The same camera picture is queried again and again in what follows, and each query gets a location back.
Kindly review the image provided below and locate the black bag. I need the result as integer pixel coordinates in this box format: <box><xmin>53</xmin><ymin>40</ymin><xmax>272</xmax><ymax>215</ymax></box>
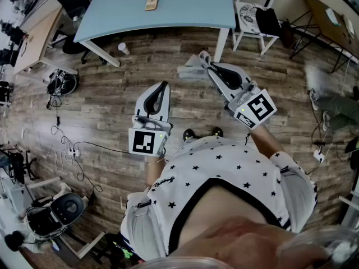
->
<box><xmin>255</xmin><ymin>7</ymin><xmax>283</xmax><ymax>36</ymax></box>

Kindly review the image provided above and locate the person's right forearm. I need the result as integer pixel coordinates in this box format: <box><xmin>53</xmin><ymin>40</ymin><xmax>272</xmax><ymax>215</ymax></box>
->
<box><xmin>248</xmin><ymin>123</ymin><xmax>286</xmax><ymax>160</ymax></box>

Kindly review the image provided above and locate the wooden desk with black legs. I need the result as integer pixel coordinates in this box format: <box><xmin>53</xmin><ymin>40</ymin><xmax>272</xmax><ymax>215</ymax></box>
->
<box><xmin>290</xmin><ymin>0</ymin><xmax>359</xmax><ymax>74</ymax></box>

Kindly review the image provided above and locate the person's white star print shirt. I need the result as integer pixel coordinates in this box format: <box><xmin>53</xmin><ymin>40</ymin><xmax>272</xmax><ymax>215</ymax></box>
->
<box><xmin>120</xmin><ymin>134</ymin><xmax>319</xmax><ymax>263</ymax></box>

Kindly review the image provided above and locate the grey shoulder strap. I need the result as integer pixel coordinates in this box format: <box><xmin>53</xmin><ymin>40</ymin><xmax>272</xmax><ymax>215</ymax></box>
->
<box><xmin>121</xmin><ymin>191</ymin><xmax>169</xmax><ymax>260</ymax></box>
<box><xmin>280</xmin><ymin>161</ymin><xmax>317</xmax><ymax>234</ymax></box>

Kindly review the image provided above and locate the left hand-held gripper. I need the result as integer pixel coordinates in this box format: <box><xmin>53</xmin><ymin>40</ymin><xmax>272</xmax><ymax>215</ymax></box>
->
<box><xmin>128</xmin><ymin>81</ymin><xmax>173</xmax><ymax>158</ymax></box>

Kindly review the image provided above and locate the person's left forearm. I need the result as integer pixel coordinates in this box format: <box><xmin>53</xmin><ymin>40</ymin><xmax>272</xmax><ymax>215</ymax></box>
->
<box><xmin>145</xmin><ymin>154</ymin><xmax>169</xmax><ymax>188</ymax></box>

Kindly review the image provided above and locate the person's bare neck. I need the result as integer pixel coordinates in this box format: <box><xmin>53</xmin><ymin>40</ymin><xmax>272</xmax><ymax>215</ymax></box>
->
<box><xmin>179</xmin><ymin>185</ymin><xmax>329</xmax><ymax>263</ymax></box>

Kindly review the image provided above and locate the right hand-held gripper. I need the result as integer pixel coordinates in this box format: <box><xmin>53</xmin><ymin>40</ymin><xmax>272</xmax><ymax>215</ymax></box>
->
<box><xmin>206</xmin><ymin>62</ymin><xmax>278</xmax><ymax>131</ymax></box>

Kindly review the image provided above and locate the person's left black shoe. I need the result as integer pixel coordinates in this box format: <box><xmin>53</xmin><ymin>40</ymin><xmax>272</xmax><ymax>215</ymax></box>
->
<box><xmin>182</xmin><ymin>128</ymin><xmax>197</xmax><ymax>141</ymax></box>

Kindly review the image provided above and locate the light wooden desk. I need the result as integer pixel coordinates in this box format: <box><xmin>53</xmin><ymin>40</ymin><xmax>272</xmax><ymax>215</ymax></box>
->
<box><xmin>12</xmin><ymin>0</ymin><xmax>79</xmax><ymax>77</ymax></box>

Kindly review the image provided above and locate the white table leg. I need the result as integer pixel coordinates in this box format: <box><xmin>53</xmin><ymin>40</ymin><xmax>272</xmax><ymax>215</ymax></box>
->
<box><xmin>214</xmin><ymin>28</ymin><xmax>230</xmax><ymax>64</ymax></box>
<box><xmin>84</xmin><ymin>40</ymin><xmax>121</xmax><ymax>67</ymax></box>

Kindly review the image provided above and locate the grey cloth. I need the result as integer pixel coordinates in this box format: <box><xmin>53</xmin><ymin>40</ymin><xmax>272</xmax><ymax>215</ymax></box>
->
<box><xmin>177</xmin><ymin>50</ymin><xmax>222</xmax><ymax>81</ymax></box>

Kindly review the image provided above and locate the black cable with adapter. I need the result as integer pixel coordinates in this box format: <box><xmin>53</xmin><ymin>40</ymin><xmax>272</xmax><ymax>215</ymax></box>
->
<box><xmin>50</xmin><ymin>94</ymin><xmax>132</xmax><ymax>194</ymax></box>

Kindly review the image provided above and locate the patterned chair cushion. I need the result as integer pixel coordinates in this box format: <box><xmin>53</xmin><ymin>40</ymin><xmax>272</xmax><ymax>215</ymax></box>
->
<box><xmin>234</xmin><ymin>1</ymin><xmax>281</xmax><ymax>39</ymax></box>

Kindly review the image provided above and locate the white cable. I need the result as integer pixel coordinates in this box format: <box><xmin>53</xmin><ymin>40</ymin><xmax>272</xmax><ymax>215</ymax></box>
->
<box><xmin>22</xmin><ymin>122</ymin><xmax>74</xmax><ymax>173</ymax></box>

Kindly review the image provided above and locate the dark brown bag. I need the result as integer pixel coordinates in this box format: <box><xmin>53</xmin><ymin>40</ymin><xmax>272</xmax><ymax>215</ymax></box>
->
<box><xmin>280</xmin><ymin>21</ymin><xmax>296</xmax><ymax>49</ymax></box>

